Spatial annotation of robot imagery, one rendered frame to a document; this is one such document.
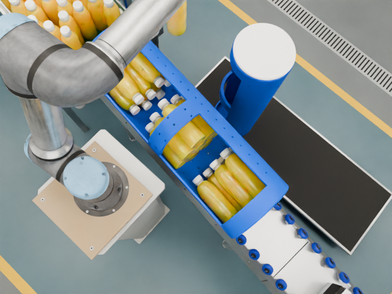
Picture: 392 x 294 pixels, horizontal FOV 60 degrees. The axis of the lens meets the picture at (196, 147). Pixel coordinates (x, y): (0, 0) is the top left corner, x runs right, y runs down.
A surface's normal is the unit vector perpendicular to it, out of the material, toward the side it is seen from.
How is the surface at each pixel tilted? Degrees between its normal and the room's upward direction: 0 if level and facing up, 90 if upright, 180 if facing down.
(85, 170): 7
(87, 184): 7
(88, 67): 18
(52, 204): 2
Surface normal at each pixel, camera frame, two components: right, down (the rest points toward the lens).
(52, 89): -0.04, 0.54
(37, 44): 0.18, -0.43
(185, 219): 0.05, -0.25
